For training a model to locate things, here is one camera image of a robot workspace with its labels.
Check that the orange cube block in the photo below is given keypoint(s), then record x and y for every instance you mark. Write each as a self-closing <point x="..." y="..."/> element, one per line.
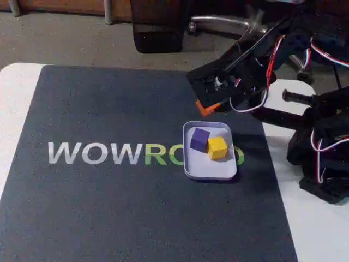
<point x="201" y="108"/>

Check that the purple cube block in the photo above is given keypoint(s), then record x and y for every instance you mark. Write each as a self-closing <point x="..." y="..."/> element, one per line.
<point x="199" y="139"/>

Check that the yellow cube block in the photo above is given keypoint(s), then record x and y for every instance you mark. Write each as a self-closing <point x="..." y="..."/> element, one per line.
<point x="217" y="148"/>

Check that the lavender plastic tray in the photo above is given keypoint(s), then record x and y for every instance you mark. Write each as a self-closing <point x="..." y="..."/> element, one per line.
<point x="207" y="169"/>

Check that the black table clamp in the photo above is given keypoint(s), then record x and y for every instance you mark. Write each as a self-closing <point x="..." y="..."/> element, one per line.
<point x="275" y="114"/>

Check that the chrome office chair base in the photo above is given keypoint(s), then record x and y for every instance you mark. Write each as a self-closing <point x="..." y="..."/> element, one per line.
<point x="218" y="21"/>

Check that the dark bulky floor object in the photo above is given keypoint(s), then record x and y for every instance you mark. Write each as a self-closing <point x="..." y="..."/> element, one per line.
<point x="158" y="32"/>

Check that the grey metal furniture leg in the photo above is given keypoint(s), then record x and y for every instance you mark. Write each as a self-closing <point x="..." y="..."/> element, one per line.
<point x="15" y="8"/>
<point x="109" y="13"/>

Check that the dark mat with WOWROBO print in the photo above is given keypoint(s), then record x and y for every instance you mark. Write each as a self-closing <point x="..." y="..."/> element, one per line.
<point x="81" y="204"/>

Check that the brown wooden furniture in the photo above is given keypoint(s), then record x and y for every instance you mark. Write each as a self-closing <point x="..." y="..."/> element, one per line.
<point x="68" y="6"/>

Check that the black flat camera mount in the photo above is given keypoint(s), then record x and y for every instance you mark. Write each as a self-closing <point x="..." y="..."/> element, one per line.
<point x="212" y="73"/>

